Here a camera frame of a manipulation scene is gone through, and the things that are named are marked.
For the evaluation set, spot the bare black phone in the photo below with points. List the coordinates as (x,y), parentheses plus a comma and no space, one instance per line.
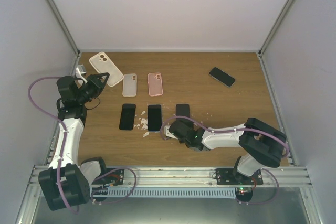
(222,77)

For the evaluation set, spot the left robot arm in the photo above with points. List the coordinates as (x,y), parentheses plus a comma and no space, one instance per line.
(65,183)

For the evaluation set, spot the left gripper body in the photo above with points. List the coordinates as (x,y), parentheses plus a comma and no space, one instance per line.
(94,91)

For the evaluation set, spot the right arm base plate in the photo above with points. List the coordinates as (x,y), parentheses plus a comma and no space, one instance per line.
(229,176)

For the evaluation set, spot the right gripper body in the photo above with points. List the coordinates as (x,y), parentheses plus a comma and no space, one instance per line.
(188,124)

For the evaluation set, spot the aluminium front rail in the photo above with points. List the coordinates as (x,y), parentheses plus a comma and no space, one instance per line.
(203,177)

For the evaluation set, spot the slotted cable duct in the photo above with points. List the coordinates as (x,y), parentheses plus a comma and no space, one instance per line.
(168,193)

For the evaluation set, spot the cream cased phone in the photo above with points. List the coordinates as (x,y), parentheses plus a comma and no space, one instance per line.
(103,64)

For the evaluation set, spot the white debris pile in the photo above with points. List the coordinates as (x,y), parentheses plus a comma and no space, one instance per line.
(141,124)

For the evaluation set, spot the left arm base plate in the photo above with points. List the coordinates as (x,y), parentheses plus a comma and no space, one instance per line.
(112,179)

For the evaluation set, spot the blue phone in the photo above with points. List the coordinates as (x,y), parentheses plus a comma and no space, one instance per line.
(154,118)

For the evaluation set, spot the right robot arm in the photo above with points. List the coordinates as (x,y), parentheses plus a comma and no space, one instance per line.
(265,146)

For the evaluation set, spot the purple phone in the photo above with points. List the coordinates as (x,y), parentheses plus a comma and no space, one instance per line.
(182,111)

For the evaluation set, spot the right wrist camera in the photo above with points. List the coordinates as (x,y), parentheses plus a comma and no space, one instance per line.
(167,133)

